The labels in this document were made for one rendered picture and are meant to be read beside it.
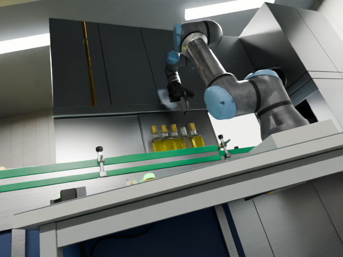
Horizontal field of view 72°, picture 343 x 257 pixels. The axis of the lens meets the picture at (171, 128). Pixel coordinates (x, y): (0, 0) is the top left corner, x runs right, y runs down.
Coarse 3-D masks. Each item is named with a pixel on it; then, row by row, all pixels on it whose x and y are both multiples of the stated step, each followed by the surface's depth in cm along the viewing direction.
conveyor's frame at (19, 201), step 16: (224, 160) 115; (112, 176) 93; (128, 176) 95; (160, 176) 100; (16, 192) 80; (32, 192) 82; (48, 192) 84; (96, 192) 89; (0, 208) 77; (16, 208) 78; (32, 208) 80; (0, 224) 75
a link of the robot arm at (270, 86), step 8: (256, 72) 79; (264, 72) 79; (272, 72) 79; (248, 80) 79; (256, 80) 78; (264, 80) 78; (272, 80) 77; (280, 80) 80; (256, 88) 76; (264, 88) 76; (272, 88) 76; (280, 88) 77; (264, 96) 76; (272, 96) 76; (280, 96) 75; (288, 96) 77; (264, 104) 77; (272, 104) 75; (256, 112) 80
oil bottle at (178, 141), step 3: (177, 135) 129; (174, 138) 126; (177, 138) 127; (180, 138) 128; (174, 141) 126; (177, 141) 126; (180, 141) 127; (183, 141) 127; (177, 144) 125; (180, 144) 126; (183, 144) 126; (177, 147) 124; (180, 147) 125; (183, 147) 125
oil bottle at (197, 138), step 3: (192, 135) 132; (195, 135) 132; (198, 135) 132; (192, 138) 131; (195, 138) 131; (198, 138) 131; (201, 138) 132; (195, 141) 130; (198, 141) 130; (201, 141) 131; (195, 144) 129; (198, 144) 129; (201, 144) 130
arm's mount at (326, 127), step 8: (328, 120) 70; (296, 128) 69; (304, 128) 69; (312, 128) 69; (320, 128) 69; (328, 128) 69; (336, 128) 69; (272, 136) 68; (280, 136) 68; (288, 136) 68; (296, 136) 68; (304, 136) 68; (312, 136) 68; (320, 136) 68; (264, 144) 73; (272, 144) 69; (280, 144) 67; (288, 144) 67; (256, 152) 80
